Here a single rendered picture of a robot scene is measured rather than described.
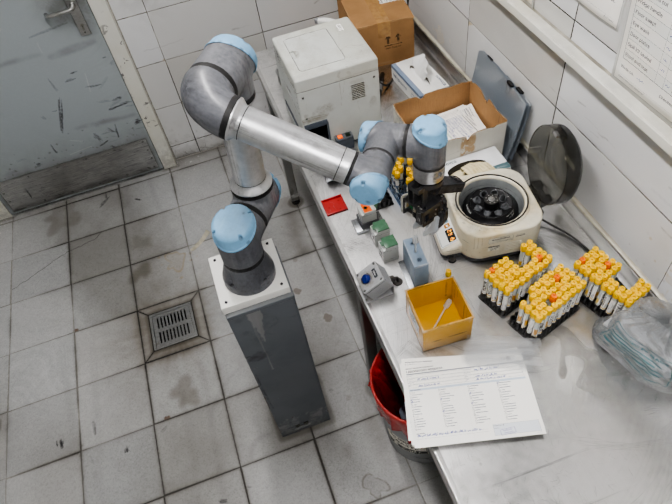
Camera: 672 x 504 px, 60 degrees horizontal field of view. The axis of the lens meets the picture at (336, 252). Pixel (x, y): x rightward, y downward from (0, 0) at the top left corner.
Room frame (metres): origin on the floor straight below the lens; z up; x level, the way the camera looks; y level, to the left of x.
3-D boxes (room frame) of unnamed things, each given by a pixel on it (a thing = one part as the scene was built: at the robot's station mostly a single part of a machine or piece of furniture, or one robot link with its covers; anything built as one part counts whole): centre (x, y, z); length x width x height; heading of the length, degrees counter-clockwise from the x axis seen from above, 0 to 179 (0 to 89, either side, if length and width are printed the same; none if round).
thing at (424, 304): (0.79, -0.23, 0.93); 0.13 x 0.13 x 0.10; 7
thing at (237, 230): (1.05, 0.25, 1.07); 0.13 x 0.12 x 0.14; 156
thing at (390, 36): (2.13, -0.31, 0.97); 0.31 x 0.23 x 0.18; 5
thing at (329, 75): (1.68, -0.07, 1.03); 0.31 x 0.27 x 0.30; 11
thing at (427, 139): (0.98, -0.24, 1.34); 0.09 x 0.08 x 0.11; 66
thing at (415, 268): (0.96, -0.21, 0.92); 0.10 x 0.07 x 0.10; 6
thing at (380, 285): (0.94, -0.11, 0.92); 0.13 x 0.07 x 0.08; 101
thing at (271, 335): (1.04, 0.25, 0.44); 0.20 x 0.20 x 0.87; 11
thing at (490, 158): (1.26, -0.44, 0.92); 0.24 x 0.12 x 0.10; 101
